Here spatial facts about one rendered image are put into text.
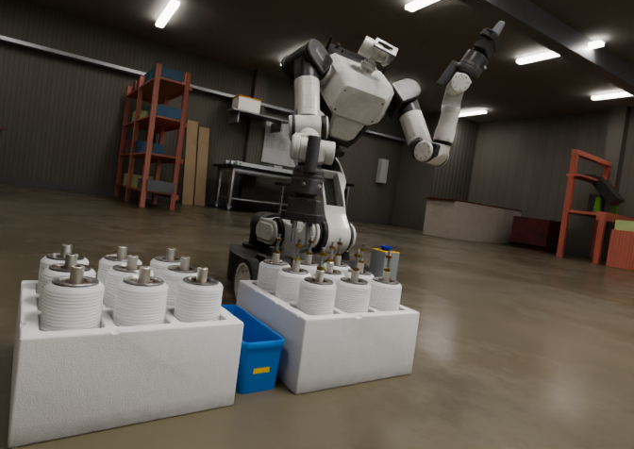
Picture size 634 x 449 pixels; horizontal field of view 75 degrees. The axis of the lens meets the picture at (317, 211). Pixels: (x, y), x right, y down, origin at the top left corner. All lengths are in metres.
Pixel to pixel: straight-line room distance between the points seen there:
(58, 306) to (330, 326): 0.57
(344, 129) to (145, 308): 1.04
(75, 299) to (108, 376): 0.15
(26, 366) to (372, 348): 0.75
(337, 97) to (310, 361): 0.92
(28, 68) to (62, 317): 8.31
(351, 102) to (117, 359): 1.12
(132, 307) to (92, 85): 8.26
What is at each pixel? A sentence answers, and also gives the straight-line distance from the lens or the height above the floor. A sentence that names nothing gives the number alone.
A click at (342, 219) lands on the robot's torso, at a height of 0.39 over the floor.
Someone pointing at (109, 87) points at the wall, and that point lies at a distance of 9.05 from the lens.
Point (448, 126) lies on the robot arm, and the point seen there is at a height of 0.78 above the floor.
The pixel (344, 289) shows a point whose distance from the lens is 1.12.
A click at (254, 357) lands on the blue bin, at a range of 1.01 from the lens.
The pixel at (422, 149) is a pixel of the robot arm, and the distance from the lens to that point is 1.59.
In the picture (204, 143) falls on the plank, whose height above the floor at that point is 1.27.
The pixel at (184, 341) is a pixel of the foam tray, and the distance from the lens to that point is 0.89.
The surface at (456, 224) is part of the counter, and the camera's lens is 9.15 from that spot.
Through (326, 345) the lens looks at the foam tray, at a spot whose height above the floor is 0.11.
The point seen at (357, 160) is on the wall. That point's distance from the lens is 11.10.
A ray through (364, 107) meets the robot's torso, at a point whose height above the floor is 0.82.
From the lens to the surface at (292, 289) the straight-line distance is 1.14.
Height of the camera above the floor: 0.46
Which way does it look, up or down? 2 degrees down
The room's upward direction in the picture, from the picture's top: 8 degrees clockwise
